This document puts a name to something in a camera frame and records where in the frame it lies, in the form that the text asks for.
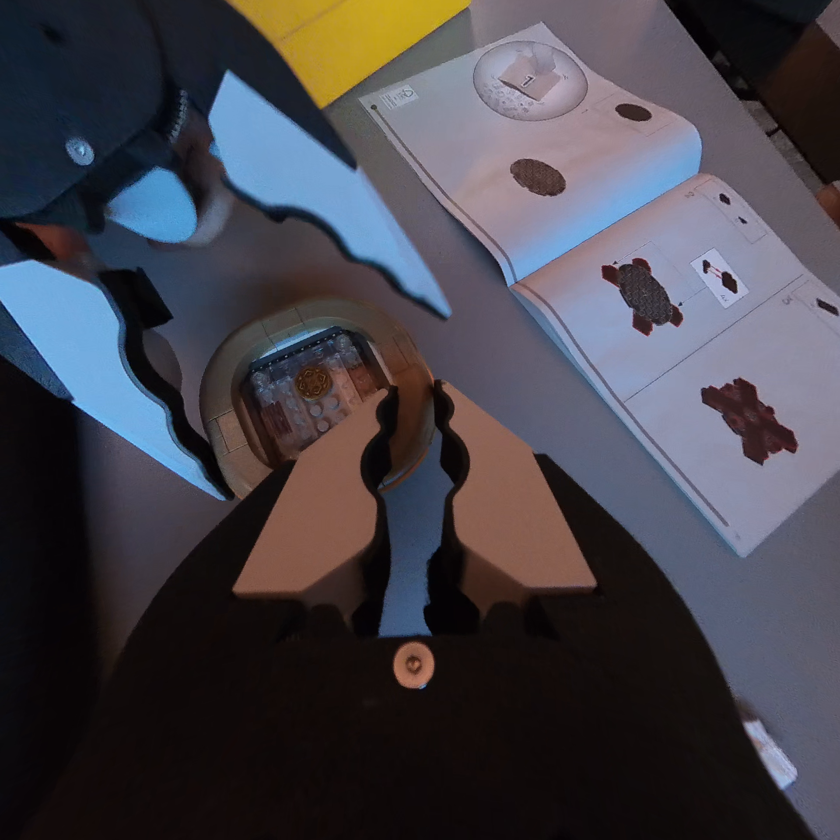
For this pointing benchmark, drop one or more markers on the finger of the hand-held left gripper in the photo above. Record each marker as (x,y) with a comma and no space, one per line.
(72,334)
(295,157)

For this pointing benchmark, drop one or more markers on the dark brown furniture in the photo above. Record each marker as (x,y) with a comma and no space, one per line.
(800,98)

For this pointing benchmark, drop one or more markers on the round tan toy brick model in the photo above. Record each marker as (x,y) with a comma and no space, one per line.
(315,387)

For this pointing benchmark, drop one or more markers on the grey desk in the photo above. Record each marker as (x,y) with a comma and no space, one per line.
(590,590)

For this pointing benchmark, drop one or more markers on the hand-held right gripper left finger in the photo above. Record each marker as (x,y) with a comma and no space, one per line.
(308,525)

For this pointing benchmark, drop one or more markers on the person's left hand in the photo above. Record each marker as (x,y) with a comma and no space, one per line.
(213,210)

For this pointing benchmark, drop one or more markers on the open instruction booklet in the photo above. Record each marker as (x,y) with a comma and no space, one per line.
(558,131)

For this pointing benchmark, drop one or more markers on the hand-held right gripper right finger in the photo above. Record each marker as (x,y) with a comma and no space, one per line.
(518,525)

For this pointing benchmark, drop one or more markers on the yellow box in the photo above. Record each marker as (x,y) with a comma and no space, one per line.
(341,39)

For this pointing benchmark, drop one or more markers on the small pale object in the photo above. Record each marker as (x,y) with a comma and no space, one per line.
(768,754)

